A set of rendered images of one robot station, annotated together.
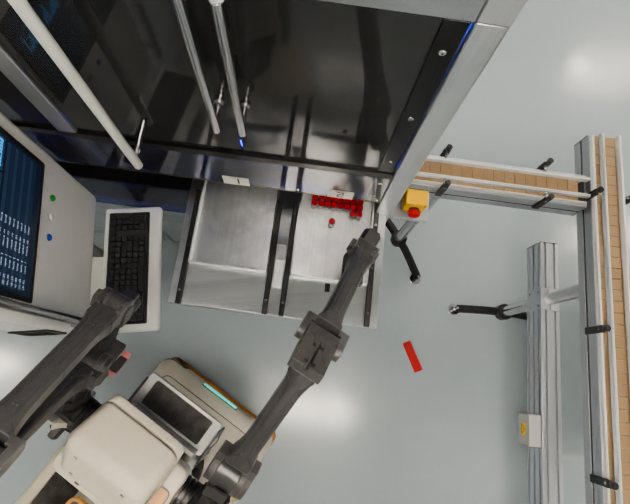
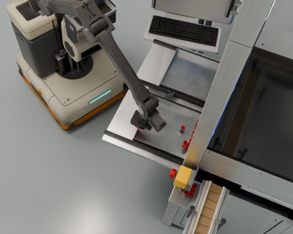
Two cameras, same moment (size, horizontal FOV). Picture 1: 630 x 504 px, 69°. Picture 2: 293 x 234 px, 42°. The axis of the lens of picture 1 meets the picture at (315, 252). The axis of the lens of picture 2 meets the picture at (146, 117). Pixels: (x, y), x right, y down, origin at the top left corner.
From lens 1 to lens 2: 114 cm
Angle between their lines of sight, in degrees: 38
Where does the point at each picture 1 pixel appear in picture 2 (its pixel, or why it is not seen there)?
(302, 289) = not seen: hidden behind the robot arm
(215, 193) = not seen: hidden behind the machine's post
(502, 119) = not seen: outside the picture
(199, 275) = (167, 54)
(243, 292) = (150, 73)
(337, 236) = (172, 133)
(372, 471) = (15, 187)
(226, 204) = (209, 77)
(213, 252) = (179, 63)
